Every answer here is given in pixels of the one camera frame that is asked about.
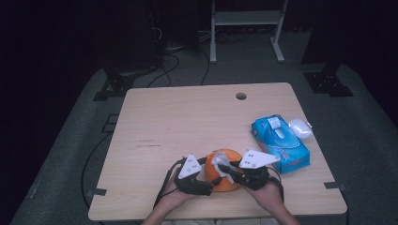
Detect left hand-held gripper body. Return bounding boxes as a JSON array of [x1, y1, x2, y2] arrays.
[[173, 153, 214, 197]]

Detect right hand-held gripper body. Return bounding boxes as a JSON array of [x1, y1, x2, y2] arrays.
[[232, 149, 282, 191]]

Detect orange plush toy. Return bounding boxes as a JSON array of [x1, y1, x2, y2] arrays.
[[204, 148, 244, 193]]

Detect white wet wipe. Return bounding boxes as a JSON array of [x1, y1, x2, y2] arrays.
[[210, 151, 239, 185]]

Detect blue wet wipes pack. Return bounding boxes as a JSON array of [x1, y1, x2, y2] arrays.
[[251, 113, 314, 175]]

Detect person's right hand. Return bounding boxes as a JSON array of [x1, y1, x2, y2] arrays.
[[244, 182, 284, 216]]

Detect person's left hand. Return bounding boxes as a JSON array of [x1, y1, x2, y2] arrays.
[[159, 177, 202, 206]]

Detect grey tape strip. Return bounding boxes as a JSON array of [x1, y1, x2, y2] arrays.
[[323, 181, 348, 191], [85, 187, 108, 198]]

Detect black metal floor stand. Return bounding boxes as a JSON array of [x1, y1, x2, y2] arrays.
[[303, 62, 355, 98], [92, 67, 136, 102]]

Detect white metal stand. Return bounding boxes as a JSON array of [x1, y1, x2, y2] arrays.
[[209, 0, 289, 65]]

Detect black floor cable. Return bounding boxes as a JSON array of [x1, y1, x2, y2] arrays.
[[146, 52, 181, 88], [81, 131, 115, 210], [200, 48, 211, 86]]

